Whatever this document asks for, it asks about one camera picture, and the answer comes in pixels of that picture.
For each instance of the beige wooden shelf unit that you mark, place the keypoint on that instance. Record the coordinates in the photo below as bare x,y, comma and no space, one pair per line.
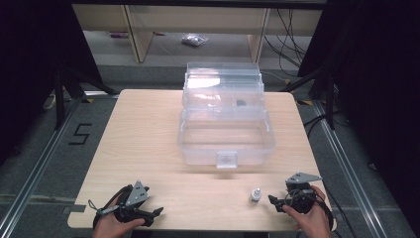
142,29

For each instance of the small white dropper bottle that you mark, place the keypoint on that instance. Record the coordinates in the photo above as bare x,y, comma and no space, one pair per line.
255,195

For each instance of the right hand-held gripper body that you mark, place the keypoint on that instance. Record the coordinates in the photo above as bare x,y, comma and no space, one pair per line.
301,193

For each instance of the clear plastic storage box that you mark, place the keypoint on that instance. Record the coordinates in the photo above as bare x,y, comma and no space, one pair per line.
226,132

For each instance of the black metal stand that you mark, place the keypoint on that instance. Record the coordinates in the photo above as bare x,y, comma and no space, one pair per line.
330,99
60,99

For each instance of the black curtain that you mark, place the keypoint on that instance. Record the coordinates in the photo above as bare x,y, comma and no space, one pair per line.
379,82
29,66

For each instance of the metal floor rail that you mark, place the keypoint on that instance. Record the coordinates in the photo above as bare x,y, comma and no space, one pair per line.
36,168
346,165

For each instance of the person's left hand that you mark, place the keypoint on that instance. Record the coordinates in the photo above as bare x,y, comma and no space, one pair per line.
110,227

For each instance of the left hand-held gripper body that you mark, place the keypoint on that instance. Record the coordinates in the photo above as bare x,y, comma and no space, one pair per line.
136,195

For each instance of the person's right hand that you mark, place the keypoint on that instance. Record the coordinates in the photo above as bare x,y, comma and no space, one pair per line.
313,221

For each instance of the clear plastic bag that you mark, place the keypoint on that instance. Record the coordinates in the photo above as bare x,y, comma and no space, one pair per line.
194,40

